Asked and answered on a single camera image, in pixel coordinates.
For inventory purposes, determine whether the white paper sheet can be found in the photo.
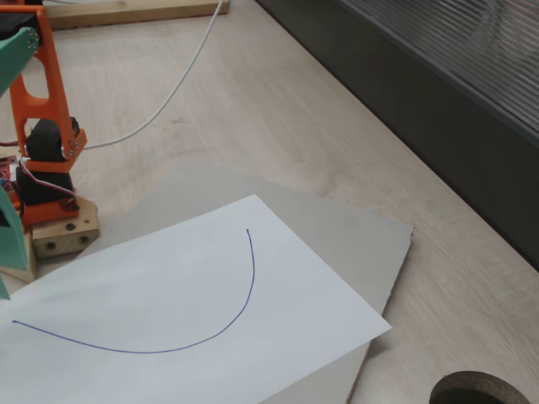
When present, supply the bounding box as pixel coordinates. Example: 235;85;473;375
0;194;393;404

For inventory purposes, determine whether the long light wooden plank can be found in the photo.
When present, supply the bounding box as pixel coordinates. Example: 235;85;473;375
41;0;231;31

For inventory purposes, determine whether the grey frosted desk partition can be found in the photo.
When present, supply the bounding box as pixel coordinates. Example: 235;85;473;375
256;0;539;273

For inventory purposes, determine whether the light wooden base block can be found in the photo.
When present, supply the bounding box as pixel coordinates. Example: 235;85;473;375
31;196;101;258

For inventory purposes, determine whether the red circuit board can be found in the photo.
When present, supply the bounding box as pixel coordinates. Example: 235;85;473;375
0;154;20;190

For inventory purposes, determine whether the base servo wire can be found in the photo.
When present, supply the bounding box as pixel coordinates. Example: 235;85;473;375
16;157;81;211

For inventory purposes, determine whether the white USB cable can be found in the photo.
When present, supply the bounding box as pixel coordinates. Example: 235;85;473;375
83;0;227;151

